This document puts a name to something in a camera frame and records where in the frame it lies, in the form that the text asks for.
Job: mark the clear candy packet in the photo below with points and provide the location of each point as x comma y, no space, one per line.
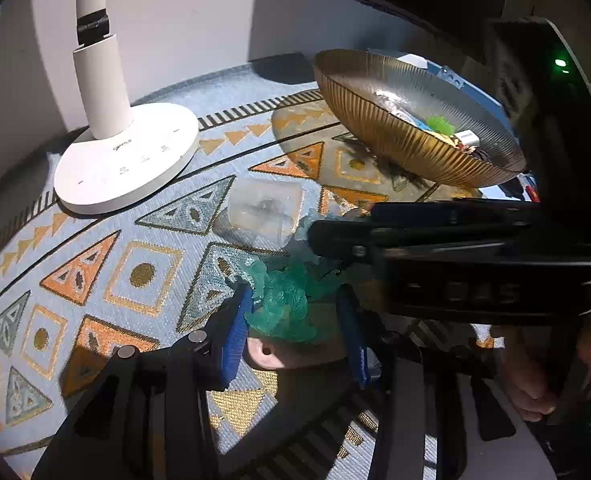
400,107

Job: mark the silver pill blister pack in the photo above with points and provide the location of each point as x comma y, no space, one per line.
450,76

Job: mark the patterned blue orange mat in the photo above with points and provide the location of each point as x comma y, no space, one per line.
100,260

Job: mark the bright green small item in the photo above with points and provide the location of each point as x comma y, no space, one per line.
440,123

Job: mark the small white item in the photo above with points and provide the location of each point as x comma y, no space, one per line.
468,136

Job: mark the amber ribbed glass plate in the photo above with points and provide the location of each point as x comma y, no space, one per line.
410,145

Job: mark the person's right hand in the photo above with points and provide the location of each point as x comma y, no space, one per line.
530,385

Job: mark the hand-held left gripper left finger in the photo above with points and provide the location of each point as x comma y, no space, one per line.
235,337

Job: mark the clear plastic cup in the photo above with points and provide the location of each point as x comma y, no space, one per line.
265,212

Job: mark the pink tag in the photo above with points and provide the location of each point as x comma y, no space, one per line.
290,358

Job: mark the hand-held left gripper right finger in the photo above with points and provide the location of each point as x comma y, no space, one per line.
353,340

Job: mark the white desk lamp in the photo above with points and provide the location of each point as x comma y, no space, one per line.
120,160

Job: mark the white flat object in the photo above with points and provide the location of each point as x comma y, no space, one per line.
500,440

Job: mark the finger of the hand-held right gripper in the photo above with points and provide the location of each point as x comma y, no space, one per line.
450,212
345,240

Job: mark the teal plastic toy figure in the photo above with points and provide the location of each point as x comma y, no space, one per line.
280,305

